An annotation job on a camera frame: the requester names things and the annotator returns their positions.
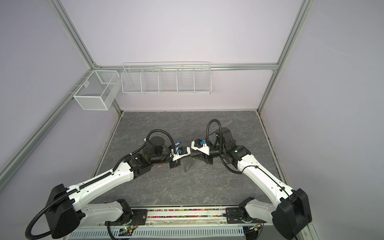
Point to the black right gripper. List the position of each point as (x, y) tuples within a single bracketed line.
[(207, 158)]

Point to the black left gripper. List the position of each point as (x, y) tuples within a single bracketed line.
[(175, 163)]

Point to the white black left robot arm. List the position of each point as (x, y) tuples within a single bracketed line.
[(68, 208)]

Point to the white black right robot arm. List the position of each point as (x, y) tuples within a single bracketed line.
[(289, 210)]

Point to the small white mesh basket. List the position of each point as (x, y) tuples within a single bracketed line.
[(99, 90)]

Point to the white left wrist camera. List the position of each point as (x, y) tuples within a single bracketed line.
[(179, 150)]

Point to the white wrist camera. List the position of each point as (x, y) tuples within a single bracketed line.
[(200, 146), (179, 150)]

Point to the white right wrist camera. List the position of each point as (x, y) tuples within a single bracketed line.
[(200, 146)]

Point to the aluminium base rail with beads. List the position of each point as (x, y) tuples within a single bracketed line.
[(207, 215)]

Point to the long white wire basket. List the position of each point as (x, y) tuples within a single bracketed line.
[(166, 78)]

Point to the white vented cable duct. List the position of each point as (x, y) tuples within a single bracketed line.
[(162, 233)]

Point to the aluminium frame corner post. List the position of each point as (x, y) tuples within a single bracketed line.
[(303, 12)]

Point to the left aluminium frame post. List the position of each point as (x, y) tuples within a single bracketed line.
[(68, 26)]

